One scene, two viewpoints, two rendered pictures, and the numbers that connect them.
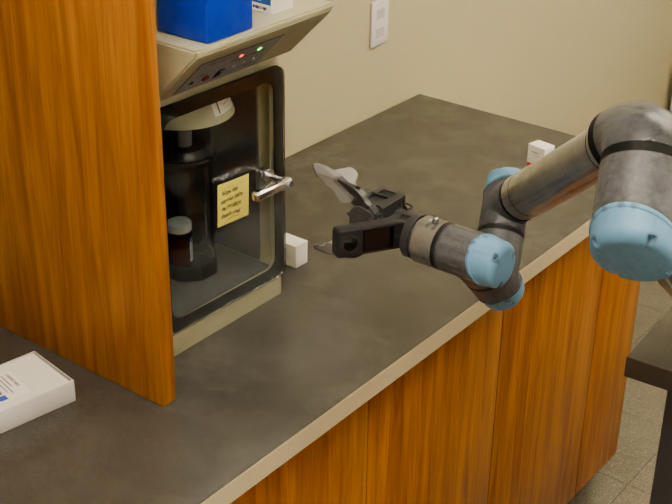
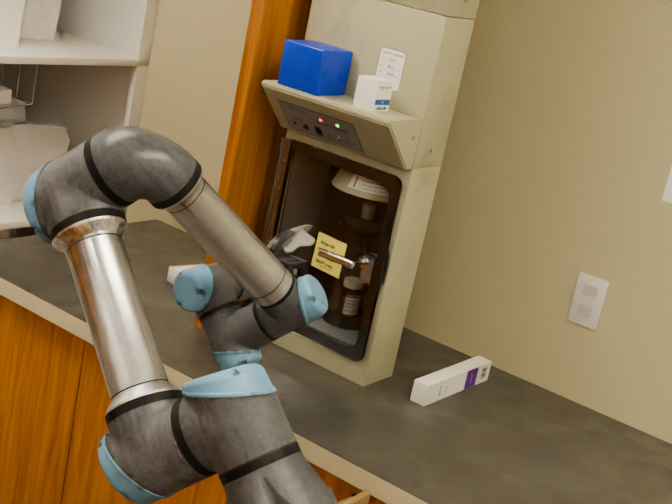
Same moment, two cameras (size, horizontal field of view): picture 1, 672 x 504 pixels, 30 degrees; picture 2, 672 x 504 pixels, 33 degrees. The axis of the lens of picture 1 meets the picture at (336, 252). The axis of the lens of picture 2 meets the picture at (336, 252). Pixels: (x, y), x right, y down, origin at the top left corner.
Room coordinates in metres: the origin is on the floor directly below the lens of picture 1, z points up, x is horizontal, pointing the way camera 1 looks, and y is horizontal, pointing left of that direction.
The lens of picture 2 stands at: (1.75, -2.09, 1.85)
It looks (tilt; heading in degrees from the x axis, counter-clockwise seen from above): 16 degrees down; 86
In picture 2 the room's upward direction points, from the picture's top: 12 degrees clockwise
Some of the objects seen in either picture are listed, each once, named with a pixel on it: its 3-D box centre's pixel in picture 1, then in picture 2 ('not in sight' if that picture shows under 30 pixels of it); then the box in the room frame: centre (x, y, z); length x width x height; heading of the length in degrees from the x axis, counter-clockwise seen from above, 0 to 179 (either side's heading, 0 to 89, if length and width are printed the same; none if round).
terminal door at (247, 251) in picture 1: (223, 200); (323, 249); (1.89, 0.19, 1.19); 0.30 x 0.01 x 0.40; 141
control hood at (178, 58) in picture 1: (241, 50); (336, 123); (1.86, 0.15, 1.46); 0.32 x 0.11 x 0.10; 143
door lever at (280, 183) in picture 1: (266, 186); (343, 258); (1.93, 0.12, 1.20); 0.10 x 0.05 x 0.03; 141
